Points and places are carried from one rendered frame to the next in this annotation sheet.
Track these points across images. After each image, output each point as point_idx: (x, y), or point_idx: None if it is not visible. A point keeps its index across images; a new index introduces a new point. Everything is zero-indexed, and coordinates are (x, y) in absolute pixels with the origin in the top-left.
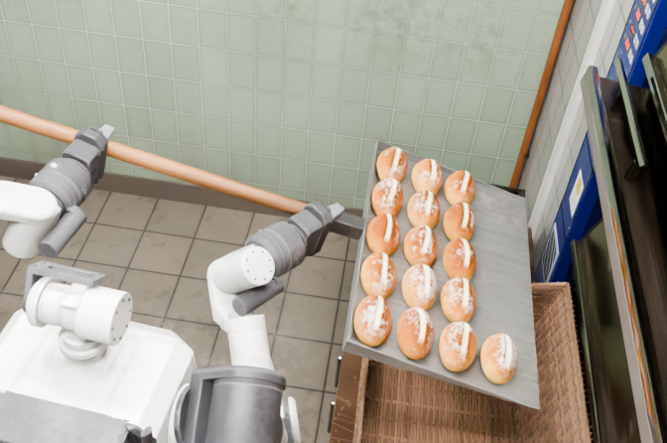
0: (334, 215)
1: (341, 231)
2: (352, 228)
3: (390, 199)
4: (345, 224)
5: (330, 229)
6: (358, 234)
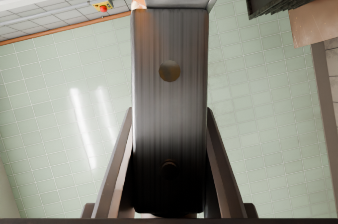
0: (113, 151)
1: (184, 98)
2: (145, 58)
3: (134, 4)
4: (135, 95)
5: (194, 150)
6: (170, 19)
